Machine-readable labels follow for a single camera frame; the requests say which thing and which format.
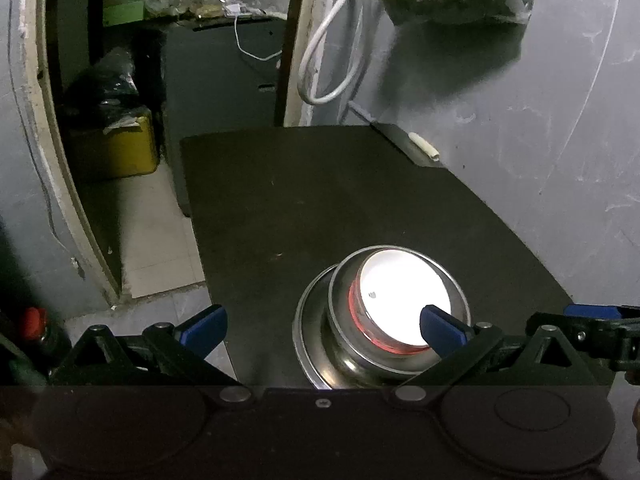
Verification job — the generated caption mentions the thin white cable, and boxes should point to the thin white cable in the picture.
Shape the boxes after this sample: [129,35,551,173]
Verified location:
[233,12,287,62]

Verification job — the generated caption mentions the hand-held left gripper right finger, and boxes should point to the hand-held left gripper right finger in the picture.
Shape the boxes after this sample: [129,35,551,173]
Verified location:
[385,305,601,407]

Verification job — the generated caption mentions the dark cabinet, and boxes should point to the dark cabinet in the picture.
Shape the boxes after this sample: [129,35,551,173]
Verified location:
[164,15,297,132]

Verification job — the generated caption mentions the green box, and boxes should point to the green box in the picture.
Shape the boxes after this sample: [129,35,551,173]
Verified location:
[103,1,147,27]

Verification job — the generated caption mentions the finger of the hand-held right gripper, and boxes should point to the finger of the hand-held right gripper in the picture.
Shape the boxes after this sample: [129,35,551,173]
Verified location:
[526,311,632,372]
[562,303,640,322]

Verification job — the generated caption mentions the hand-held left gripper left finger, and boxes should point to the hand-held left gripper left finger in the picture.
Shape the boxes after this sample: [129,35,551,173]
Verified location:
[50,304,256,407]

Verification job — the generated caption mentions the black plastic bag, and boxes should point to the black plastic bag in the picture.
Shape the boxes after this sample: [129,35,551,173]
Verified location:
[64,47,152,127]

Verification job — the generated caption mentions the white ceramic bowl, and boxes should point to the white ceramic bowl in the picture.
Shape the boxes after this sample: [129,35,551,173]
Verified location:
[349,277,432,356]
[359,250,453,348]

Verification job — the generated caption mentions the stainless steel bowl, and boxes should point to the stainless steel bowl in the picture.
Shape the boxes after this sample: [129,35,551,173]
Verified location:
[327,245,472,377]

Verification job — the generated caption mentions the white hose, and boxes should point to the white hose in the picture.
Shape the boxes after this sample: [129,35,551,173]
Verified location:
[297,0,373,107]

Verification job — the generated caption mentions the red-capped dark bottle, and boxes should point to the red-capped dark bottle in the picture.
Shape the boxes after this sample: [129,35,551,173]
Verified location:
[19,306,74,362]

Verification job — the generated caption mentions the yellow plastic container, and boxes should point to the yellow plastic container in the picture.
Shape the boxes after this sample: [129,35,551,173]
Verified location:
[69,115,161,179]

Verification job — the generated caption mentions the stainless steel plate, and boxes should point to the stainless steel plate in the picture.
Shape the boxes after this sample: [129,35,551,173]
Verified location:
[292,264,406,391]

